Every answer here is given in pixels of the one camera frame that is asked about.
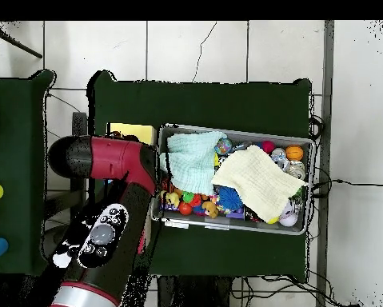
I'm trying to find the light blue cloth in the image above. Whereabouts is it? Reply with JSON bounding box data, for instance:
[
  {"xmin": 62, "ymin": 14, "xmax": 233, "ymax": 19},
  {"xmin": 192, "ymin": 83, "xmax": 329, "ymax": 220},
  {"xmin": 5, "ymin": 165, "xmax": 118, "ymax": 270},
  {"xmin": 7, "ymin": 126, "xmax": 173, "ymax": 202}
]
[{"xmin": 158, "ymin": 130, "xmax": 228, "ymax": 196}]

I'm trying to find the wooden box with three holes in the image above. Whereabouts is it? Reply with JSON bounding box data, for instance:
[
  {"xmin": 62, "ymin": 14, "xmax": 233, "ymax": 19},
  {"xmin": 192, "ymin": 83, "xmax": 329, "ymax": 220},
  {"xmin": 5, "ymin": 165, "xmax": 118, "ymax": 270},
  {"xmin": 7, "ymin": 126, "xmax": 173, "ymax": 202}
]
[{"xmin": 106, "ymin": 122, "xmax": 158, "ymax": 255}]

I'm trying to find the shallow silver mesh bin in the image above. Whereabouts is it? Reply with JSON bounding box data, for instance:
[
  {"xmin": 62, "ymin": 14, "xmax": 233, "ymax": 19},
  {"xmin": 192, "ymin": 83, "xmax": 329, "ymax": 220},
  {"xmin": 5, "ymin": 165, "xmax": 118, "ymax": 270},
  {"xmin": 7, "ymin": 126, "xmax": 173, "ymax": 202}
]
[{"xmin": 150, "ymin": 122, "xmax": 315, "ymax": 237}]

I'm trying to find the colourful spiky caterpillar toy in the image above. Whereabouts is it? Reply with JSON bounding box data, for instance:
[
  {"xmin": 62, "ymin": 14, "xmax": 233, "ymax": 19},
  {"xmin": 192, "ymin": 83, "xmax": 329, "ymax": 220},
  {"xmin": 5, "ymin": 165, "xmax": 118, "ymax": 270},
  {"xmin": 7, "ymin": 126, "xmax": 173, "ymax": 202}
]
[{"xmin": 182, "ymin": 190, "xmax": 202, "ymax": 207}]

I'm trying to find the yellow duck plush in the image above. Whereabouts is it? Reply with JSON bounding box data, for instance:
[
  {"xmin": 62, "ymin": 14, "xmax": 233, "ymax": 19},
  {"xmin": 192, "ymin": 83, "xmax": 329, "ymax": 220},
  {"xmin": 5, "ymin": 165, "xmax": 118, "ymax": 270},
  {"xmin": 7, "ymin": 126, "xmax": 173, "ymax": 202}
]
[{"xmin": 160, "ymin": 189, "xmax": 182, "ymax": 208}]

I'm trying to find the globe print ball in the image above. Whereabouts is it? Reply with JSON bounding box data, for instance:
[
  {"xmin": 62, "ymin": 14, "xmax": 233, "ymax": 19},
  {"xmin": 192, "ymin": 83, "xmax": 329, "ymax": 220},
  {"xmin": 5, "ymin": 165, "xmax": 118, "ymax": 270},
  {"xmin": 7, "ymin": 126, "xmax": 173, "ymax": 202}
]
[{"xmin": 214, "ymin": 137, "xmax": 233, "ymax": 156}]

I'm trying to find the brown teddy plush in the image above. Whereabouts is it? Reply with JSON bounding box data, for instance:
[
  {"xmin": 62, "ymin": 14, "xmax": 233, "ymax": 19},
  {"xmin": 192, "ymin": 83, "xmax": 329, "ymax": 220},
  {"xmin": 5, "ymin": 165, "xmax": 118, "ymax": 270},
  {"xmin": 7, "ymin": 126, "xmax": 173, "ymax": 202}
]
[{"xmin": 201, "ymin": 200, "xmax": 219, "ymax": 219}]

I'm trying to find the large blue spiky ball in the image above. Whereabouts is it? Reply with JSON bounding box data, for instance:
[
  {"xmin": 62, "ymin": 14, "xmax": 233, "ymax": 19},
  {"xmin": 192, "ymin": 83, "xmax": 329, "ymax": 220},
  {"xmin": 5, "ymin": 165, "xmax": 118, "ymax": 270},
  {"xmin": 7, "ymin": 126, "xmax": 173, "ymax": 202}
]
[{"xmin": 216, "ymin": 185, "xmax": 244, "ymax": 211}]

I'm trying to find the cream yellow cloth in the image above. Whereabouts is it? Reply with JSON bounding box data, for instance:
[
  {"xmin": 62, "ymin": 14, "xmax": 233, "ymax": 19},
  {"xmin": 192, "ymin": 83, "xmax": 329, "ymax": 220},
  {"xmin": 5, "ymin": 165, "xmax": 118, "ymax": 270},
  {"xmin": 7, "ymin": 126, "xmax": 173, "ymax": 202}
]
[{"xmin": 210, "ymin": 144, "xmax": 309, "ymax": 224}]

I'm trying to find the orange ball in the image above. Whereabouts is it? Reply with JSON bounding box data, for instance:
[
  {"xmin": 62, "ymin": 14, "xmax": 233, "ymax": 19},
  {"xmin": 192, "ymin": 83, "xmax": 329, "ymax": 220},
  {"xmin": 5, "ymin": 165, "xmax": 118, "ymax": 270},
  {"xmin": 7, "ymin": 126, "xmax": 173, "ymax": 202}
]
[{"xmin": 285, "ymin": 144, "xmax": 305, "ymax": 161}]

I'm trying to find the silver can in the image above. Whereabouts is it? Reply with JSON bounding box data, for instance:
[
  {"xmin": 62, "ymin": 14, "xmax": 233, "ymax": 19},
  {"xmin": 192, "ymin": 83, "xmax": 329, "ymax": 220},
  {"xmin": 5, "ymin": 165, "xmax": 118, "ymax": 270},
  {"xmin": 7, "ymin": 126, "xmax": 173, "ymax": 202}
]
[{"xmin": 286, "ymin": 160, "xmax": 306, "ymax": 181}]

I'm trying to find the white ball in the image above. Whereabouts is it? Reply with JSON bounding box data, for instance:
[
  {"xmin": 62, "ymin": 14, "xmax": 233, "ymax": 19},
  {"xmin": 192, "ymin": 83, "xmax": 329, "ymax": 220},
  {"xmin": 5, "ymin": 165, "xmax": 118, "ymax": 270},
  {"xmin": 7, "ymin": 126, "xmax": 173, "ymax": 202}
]
[{"xmin": 278, "ymin": 204, "xmax": 299, "ymax": 227}]

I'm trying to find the dark green side table cloth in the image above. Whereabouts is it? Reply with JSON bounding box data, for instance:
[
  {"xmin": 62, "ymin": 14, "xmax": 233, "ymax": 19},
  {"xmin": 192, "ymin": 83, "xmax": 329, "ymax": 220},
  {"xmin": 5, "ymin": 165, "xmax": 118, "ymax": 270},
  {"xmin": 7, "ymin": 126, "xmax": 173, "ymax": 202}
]
[{"xmin": 0, "ymin": 70, "xmax": 59, "ymax": 277}]

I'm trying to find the black tripod leg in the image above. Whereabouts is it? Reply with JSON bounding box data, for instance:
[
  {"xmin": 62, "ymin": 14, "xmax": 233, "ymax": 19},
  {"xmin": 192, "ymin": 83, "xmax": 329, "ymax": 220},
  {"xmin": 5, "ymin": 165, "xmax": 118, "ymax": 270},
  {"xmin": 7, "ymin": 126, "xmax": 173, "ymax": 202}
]
[{"xmin": 0, "ymin": 26, "xmax": 43, "ymax": 59}]

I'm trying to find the black cable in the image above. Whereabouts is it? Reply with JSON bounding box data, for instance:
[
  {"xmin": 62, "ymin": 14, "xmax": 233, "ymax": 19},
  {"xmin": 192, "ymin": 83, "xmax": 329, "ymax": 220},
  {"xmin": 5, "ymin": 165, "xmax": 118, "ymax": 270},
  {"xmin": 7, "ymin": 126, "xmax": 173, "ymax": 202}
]
[{"xmin": 309, "ymin": 178, "xmax": 383, "ymax": 197}]

